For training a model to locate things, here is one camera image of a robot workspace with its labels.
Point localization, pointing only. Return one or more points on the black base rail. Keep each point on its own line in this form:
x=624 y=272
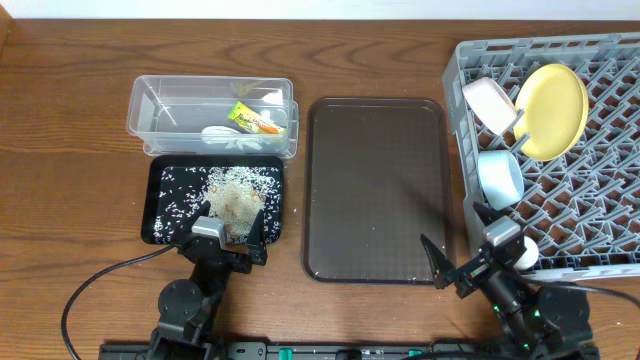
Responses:
x=262 y=351

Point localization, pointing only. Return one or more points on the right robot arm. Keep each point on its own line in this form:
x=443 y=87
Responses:
x=539 y=322

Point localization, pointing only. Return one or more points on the grey dishwasher rack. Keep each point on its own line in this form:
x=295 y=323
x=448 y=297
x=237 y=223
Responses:
x=582 y=208

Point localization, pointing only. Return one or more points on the yellow plate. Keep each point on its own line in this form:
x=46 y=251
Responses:
x=556 y=106

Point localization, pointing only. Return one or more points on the blue bowl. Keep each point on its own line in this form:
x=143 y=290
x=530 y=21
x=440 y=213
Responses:
x=500 y=178

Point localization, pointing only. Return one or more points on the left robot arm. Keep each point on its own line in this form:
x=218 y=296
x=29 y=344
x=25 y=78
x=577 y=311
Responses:
x=188 y=307

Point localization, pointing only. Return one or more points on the white napkin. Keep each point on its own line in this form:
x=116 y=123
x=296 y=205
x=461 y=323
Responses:
x=230 y=138

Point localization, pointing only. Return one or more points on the brown serving tray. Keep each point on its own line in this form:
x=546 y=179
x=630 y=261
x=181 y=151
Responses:
x=377 y=180

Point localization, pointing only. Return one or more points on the black waste tray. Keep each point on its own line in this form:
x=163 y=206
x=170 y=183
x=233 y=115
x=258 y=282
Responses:
x=165 y=161

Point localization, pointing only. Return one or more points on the clear plastic bin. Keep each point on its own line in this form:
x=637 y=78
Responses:
x=168 y=112

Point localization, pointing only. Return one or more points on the green snack wrapper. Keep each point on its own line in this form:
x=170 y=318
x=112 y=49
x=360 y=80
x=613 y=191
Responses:
x=251 y=121

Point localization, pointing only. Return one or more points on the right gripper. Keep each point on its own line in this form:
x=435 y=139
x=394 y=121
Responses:
x=470 y=272

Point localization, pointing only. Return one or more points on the rice and food scraps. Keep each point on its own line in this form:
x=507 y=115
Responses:
x=235 y=194

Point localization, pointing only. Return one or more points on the white bowl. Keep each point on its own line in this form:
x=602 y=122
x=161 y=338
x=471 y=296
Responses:
x=490 y=104

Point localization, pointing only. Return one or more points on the white cup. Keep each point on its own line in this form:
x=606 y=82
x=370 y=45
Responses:
x=529 y=257

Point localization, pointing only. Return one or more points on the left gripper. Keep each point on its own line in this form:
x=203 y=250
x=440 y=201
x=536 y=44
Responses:
x=226 y=256

